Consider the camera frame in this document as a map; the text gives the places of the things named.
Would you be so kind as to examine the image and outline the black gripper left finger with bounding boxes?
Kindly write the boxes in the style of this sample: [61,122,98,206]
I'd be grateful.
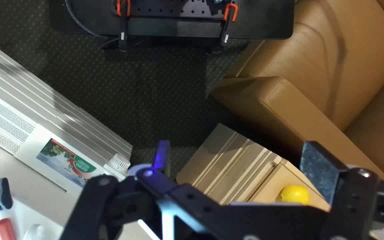
[59,174,162,240]

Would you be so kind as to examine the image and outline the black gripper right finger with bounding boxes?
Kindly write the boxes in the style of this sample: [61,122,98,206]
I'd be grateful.
[299,141,378,240]

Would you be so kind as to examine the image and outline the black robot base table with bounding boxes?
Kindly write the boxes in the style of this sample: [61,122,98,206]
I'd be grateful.
[63,0,294,39]

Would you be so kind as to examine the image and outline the yellow lemon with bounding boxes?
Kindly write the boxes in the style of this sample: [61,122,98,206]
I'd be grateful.
[278,185,309,203]

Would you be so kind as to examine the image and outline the tan leather armchair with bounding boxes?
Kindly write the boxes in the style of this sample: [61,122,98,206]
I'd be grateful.
[211,0,384,178]

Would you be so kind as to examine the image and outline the light wooden side table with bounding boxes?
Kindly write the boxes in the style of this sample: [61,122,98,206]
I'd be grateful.
[175,123,330,210]

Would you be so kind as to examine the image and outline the orange black left clamp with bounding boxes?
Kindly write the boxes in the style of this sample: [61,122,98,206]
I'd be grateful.
[114,0,130,51]

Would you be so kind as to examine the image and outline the orange black clamp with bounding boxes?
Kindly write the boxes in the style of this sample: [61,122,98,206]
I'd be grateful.
[219,1,238,45]
[114,0,130,51]

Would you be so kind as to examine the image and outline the orange black right clamp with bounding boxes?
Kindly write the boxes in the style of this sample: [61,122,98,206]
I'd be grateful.
[219,1,238,45]

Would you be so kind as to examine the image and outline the white wall radiator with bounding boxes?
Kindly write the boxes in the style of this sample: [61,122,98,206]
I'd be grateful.
[0,50,131,194]

